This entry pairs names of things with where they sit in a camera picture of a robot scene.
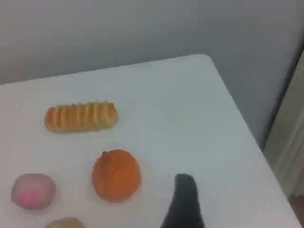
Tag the round egg yolk pastry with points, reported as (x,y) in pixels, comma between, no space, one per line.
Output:
(66,223)

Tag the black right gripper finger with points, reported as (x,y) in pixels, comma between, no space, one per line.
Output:
(185,204)

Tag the long ridged bread loaf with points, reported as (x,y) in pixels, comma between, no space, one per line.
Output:
(80,117)

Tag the orange fruit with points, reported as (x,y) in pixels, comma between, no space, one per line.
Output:
(116,177)

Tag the pink round mochi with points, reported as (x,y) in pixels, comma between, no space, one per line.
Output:
(33,190)

